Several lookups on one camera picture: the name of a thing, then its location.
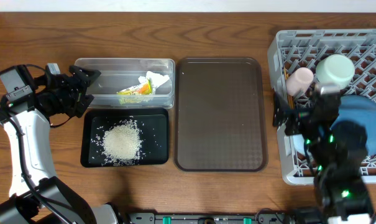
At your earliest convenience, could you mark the yellow snack wrapper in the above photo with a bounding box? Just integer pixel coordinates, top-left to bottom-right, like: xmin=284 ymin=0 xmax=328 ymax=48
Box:
xmin=117 ymin=78 xmax=152 ymax=95

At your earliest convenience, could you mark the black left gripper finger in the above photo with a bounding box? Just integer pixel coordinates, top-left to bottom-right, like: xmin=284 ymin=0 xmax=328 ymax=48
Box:
xmin=68 ymin=93 xmax=94 ymax=118
xmin=69 ymin=65 xmax=101 ymax=88

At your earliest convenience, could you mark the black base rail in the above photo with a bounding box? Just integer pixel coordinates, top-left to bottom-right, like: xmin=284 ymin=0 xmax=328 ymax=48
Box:
xmin=127 ymin=207 xmax=325 ymax=224

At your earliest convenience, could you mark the dark blue plate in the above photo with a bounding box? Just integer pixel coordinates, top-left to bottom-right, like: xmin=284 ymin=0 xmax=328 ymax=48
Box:
xmin=332 ymin=95 xmax=376 ymax=156

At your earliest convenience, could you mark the clear plastic bin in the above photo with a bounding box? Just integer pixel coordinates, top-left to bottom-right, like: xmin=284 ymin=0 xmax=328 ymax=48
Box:
xmin=75 ymin=58 xmax=175 ymax=108

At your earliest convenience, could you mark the white napkin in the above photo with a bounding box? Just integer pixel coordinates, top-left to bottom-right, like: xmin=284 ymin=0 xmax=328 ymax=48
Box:
xmin=138 ymin=71 xmax=170 ymax=94

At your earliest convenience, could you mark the black plastic tray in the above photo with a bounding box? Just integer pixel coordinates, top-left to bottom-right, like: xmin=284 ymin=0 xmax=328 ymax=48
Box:
xmin=80 ymin=108 xmax=168 ymax=167

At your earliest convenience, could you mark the pile of white rice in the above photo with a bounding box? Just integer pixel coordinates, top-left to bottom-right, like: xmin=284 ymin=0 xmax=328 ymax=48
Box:
xmin=91 ymin=118 xmax=143 ymax=166

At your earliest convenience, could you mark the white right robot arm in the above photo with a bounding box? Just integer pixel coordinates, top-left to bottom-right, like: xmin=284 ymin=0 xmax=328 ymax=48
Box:
xmin=273 ymin=93 xmax=376 ymax=223

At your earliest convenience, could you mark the grey dishwasher rack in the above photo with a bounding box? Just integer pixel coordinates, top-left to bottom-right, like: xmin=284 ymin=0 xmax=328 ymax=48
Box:
xmin=267 ymin=29 xmax=376 ymax=185

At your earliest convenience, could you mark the pink plastic cup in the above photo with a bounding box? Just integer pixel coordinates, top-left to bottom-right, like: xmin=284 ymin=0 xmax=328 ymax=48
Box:
xmin=286 ymin=67 xmax=314 ymax=96

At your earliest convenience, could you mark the brown serving tray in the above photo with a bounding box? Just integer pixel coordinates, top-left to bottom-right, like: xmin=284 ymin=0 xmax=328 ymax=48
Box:
xmin=174 ymin=57 xmax=268 ymax=172

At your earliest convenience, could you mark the light blue small bowl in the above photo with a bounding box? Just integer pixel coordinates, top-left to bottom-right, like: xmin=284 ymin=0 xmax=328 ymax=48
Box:
xmin=291 ymin=134 xmax=306 ymax=162

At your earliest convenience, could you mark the mint green bowl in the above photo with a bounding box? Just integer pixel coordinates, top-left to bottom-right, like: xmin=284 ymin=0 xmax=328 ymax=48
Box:
xmin=316 ymin=54 xmax=355 ymax=90

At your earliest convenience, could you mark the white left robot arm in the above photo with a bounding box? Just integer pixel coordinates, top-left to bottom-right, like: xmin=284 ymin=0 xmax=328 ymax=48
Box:
xmin=0 ymin=63 xmax=122 ymax=224

